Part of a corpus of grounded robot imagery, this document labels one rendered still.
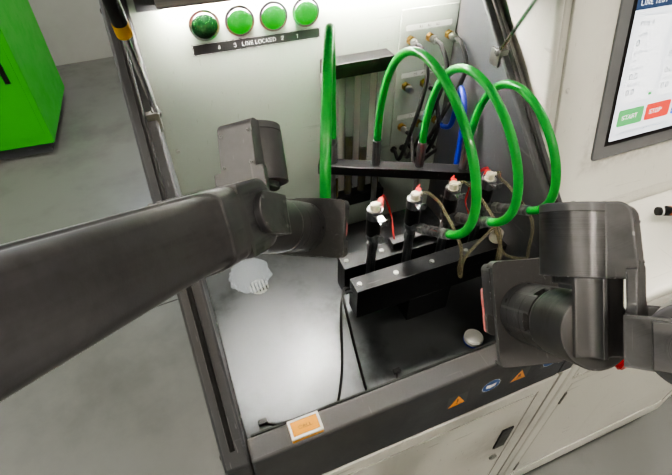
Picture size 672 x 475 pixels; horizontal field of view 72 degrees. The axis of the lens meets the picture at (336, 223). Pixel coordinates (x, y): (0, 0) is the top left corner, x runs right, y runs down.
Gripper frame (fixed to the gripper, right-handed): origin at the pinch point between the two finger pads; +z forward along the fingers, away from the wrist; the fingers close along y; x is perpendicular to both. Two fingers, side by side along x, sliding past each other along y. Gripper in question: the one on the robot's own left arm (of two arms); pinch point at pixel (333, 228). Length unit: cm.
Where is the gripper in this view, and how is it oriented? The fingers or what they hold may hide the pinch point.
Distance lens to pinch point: 61.6
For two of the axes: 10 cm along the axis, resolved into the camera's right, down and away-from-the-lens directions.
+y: -9.2, -0.4, 3.8
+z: 3.8, 0.3, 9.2
